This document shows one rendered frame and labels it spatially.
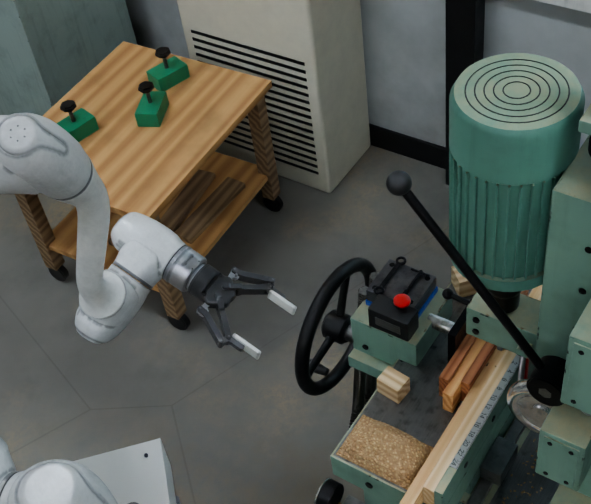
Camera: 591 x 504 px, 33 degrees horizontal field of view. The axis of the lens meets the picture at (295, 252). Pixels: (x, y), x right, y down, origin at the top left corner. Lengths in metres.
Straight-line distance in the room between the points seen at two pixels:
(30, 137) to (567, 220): 0.82
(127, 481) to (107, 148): 1.24
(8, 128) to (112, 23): 2.15
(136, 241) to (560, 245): 1.03
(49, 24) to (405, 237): 1.38
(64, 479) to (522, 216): 0.84
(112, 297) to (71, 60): 1.65
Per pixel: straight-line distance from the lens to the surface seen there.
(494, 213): 1.38
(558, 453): 1.52
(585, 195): 1.33
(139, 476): 1.97
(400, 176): 1.33
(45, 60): 3.51
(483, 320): 1.65
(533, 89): 1.35
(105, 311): 2.10
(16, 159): 1.61
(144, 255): 2.13
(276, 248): 3.25
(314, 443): 2.77
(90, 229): 1.90
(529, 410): 1.60
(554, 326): 1.52
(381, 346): 1.79
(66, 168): 1.66
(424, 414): 1.72
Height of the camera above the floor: 2.33
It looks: 46 degrees down
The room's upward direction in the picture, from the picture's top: 9 degrees counter-clockwise
